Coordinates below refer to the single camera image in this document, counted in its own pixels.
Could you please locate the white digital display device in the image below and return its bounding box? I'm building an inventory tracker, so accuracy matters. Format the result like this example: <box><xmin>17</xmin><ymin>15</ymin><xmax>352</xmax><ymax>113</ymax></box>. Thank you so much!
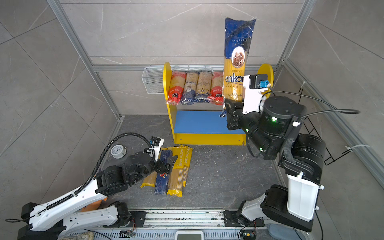
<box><xmin>175</xmin><ymin>230</ymin><xmax>205</xmax><ymax>240</ymax></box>

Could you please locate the yellow Pastatime spaghetti bag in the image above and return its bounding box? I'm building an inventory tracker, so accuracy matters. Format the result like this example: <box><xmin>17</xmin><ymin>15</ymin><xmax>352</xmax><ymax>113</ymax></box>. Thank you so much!
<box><xmin>167</xmin><ymin>146</ymin><xmax>187</xmax><ymax>197</ymax></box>

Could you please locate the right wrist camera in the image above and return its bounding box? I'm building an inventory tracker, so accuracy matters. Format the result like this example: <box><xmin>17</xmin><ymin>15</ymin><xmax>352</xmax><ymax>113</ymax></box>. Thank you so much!
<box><xmin>243</xmin><ymin>74</ymin><xmax>270</xmax><ymax>115</ymax></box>

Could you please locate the dark blue spaghetti No5 bag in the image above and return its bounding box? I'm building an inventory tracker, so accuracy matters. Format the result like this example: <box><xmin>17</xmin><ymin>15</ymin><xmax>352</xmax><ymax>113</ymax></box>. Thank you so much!
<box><xmin>154</xmin><ymin>150</ymin><xmax>173</xmax><ymax>195</ymax></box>

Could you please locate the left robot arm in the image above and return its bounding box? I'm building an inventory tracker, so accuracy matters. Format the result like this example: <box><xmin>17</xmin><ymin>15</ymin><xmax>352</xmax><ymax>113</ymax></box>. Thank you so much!
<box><xmin>18</xmin><ymin>152</ymin><xmax>178</xmax><ymax>240</ymax></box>

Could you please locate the white wire basket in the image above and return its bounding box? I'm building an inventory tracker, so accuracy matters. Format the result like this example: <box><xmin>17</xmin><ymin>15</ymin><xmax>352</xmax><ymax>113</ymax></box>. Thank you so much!
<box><xmin>142</xmin><ymin>65</ymin><xmax>214</xmax><ymax>95</ymax></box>

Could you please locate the black corrugated cable hose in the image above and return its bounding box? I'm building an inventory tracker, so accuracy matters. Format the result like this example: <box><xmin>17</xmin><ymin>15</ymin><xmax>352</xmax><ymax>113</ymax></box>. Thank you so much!
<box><xmin>44</xmin><ymin>132</ymin><xmax>152</xmax><ymax>211</ymax></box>

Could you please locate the yellow shelf unit frame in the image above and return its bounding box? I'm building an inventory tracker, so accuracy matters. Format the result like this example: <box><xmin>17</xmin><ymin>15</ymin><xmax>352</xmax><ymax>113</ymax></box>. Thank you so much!
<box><xmin>162</xmin><ymin>62</ymin><xmax>275</xmax><ymax>147</ymax></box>

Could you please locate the blue grey cloth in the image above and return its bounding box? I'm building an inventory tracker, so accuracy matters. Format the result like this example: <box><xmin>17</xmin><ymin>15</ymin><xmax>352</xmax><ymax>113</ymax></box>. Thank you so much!
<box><xmin>268</xmin><ymin>224</ymin><xmax>306</xmax><ymax>240</ymax></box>

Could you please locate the round white gauge clock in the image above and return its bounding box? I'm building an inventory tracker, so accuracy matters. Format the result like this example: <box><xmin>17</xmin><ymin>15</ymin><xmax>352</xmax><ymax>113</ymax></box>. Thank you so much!
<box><xmin>110</xmin><ymin>145</ymin><xmax>127</xmax><ymax>159</ymax></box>

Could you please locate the red clear spaghetti bag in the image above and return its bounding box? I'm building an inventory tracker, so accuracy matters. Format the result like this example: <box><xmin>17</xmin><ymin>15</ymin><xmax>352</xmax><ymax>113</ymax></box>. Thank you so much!
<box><xmin>167</xmin><ymin>71</ymin><xmax>187</xmax><ymax>105</ymax></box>

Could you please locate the blue Ankara spaghetti bag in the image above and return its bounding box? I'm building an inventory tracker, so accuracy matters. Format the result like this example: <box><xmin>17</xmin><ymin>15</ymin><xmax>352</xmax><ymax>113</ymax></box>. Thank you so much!
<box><xmin>222</xmin><ymin>18</ymin><xmax>257</xmax><ymax>102</ymax></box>

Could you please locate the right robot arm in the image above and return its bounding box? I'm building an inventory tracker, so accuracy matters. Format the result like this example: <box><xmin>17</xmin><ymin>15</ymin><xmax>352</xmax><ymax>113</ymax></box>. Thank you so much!
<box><xmin>225</xmin><ymin>96</ymin><xmax>326</xmax><ymax>232</ymax></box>

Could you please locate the blue-end Chinese spaghetti bag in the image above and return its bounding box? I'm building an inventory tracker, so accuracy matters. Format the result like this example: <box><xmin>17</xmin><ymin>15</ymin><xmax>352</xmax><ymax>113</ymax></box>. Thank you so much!
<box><xmin>194</xmin><ymin>71</ymin><xmax>213</xmax><ymax>103</ymax></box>

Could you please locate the blue Ankara bag label down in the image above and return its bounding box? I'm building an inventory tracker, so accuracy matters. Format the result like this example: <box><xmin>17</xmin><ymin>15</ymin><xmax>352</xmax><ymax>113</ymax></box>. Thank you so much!
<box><xmin>181</xmin><ymin>72</ymin><xmax>199</xmax><ymax>105</ymax></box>

